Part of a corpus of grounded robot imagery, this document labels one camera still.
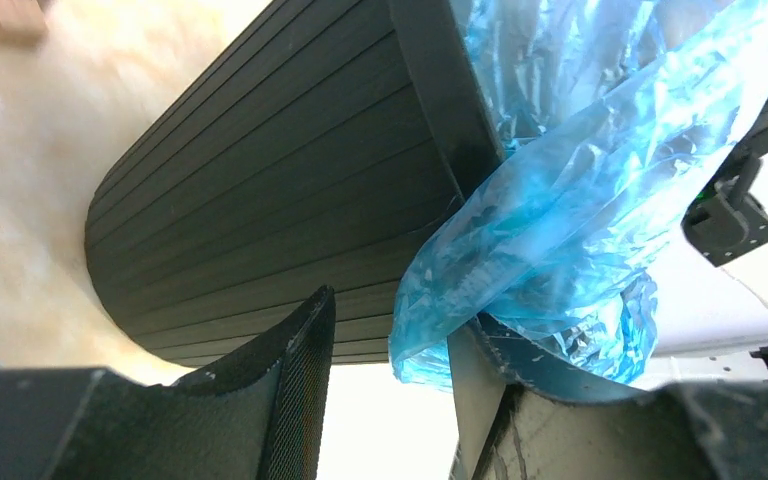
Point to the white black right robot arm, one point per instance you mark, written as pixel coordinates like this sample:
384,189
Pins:
713,279

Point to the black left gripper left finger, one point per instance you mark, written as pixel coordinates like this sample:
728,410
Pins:
255,413

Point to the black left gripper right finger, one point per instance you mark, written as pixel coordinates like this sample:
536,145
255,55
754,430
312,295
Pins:
524,413

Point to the blue plastic trash bag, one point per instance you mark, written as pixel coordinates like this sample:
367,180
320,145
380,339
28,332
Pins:
611,116

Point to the small tan wooden block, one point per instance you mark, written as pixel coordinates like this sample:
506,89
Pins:
22,23

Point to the black ribbed trash bin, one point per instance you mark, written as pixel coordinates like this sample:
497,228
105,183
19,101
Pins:
323,146

